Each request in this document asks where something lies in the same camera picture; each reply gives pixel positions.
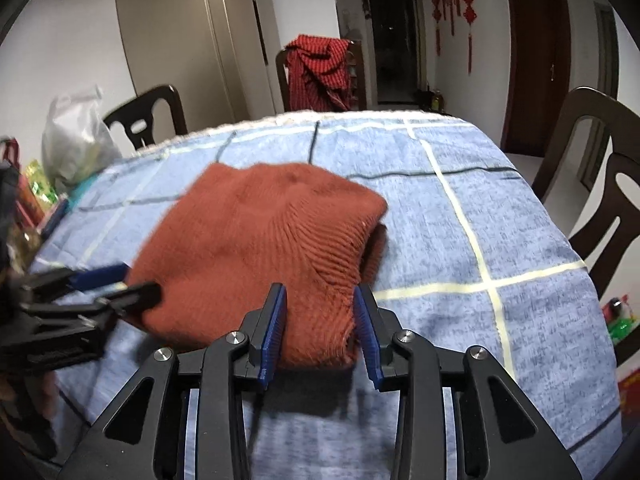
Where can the dark brown door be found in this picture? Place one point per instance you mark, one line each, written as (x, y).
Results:
(530, 60)

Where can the blue checked blanket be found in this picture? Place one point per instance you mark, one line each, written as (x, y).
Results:
(475, 310)

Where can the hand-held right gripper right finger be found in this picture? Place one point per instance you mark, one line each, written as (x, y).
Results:
(367, 340)

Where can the wooden shelf rack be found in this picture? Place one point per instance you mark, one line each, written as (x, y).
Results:
(356, 75)

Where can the green snack packet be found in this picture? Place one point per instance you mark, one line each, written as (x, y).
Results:
(42, 185)

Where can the beige wardrobe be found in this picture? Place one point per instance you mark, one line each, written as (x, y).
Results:
(175, 35)

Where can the dark wooden chair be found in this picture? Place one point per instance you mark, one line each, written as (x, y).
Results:
(175, 105)
(281, 85)
(560, 140)

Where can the person's left hand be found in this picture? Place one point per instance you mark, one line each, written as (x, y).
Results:
(30, 390)

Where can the dark glass doorway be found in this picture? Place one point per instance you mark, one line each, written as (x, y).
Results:
(395, 35)

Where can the red cardboard box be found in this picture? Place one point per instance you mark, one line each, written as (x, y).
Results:
(631, 390)

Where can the yellow bottle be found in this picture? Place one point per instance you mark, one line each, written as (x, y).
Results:
(436, 101)

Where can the red striped garment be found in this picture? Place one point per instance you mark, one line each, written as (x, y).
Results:
(315, 70)

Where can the red bag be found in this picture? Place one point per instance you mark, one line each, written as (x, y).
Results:
(15, 180)

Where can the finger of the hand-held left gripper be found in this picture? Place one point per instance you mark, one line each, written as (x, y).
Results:
(135, 296)
(100, 276)

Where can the long red knot wall decoration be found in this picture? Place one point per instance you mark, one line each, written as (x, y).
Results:
(468, 0)

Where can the white plastic bag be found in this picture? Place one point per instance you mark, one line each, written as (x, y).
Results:
(75, 140)

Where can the green plastic bottle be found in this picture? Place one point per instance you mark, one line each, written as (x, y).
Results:
(620, 327)

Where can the rust red knit sweater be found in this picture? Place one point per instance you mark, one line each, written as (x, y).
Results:
(250, 240)

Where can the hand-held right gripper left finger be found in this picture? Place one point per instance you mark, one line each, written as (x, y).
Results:
(272, 340)

